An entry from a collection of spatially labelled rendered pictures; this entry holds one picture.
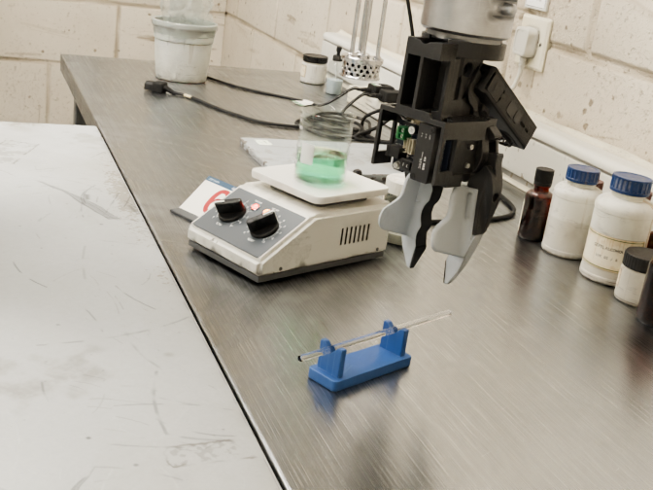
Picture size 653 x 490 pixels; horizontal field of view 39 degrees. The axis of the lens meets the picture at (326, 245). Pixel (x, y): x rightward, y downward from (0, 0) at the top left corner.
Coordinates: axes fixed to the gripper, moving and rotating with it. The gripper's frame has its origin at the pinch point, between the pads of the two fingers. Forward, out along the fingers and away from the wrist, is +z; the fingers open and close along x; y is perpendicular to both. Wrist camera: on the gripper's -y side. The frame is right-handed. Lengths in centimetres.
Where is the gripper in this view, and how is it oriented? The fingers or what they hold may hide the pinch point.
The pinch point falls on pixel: (435, 260)
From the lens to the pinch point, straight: 85.6
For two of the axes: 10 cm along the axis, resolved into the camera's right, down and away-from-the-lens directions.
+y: -7.0, 1.2, -7.0
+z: -1.5, 9.4, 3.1
